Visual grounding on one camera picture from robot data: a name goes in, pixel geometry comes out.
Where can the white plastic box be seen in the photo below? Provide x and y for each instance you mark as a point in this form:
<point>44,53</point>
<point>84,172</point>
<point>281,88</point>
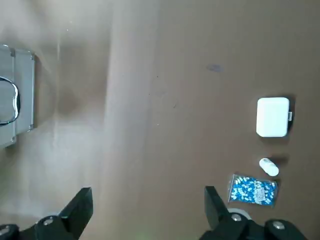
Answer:
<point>272,116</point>

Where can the white pill bottle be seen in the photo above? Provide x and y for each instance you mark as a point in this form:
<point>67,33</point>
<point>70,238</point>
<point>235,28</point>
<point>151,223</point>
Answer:
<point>268,167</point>

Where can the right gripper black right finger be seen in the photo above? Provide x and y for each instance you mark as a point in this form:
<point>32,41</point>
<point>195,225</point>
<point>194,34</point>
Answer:
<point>217,215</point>

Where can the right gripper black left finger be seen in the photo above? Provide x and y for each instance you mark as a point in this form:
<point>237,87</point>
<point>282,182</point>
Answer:
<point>75,212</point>

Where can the silver aluminium medical case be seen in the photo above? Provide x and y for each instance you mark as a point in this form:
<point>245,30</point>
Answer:
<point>23,87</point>

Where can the bag of blue white capsules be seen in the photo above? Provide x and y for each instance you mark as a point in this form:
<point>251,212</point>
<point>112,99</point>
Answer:
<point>252,191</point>

